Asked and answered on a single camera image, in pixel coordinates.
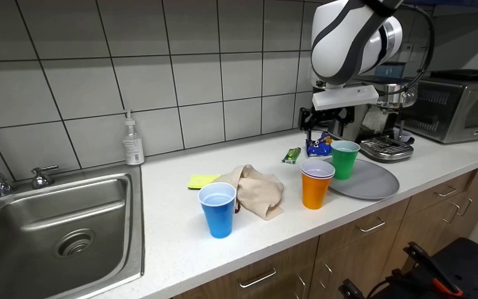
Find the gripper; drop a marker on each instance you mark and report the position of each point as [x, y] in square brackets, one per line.
[342, 114]

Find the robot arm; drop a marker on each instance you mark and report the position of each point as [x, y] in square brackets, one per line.
[338, 41]

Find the blue snack packet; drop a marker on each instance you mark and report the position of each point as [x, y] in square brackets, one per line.
[318, 148]

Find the green snack packet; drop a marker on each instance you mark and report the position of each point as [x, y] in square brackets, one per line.
[291, 155]

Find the green plastic cup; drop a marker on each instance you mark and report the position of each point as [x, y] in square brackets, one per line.
[344, 164]

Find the orange plastic cup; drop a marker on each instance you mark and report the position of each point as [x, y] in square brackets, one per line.
[314, 193]

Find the steel coffee machine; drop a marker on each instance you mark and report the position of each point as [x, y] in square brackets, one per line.
[384, 147]

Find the beige towel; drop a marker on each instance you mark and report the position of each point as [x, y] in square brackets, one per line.
[257, 191]

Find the grey round plate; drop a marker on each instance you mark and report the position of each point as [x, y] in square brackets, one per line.
[369, 182]

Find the small white cup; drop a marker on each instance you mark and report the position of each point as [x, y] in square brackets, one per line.
[406, 137]

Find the yellow sponge cloth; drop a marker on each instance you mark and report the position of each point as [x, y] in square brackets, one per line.
[201, 181]

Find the blue plastic cup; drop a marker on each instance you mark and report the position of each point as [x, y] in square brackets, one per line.
[219, 218]

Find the steel toaster oven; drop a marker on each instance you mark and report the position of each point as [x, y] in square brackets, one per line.
[442, 110]

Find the black and orange clamp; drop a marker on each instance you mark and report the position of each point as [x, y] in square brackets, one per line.
[430, 265]
[350, 290]

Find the black tray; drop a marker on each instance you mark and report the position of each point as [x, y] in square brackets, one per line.
[469, 74]

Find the clear pump bottle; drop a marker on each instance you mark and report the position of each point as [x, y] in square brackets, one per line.
[133, 147]

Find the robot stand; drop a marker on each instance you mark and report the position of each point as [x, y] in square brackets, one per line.
[475, 270]

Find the steel tap lever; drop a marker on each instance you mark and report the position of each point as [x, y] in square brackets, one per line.
[40, 178]

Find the steel sink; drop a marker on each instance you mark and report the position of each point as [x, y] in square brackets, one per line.
[56, 232]

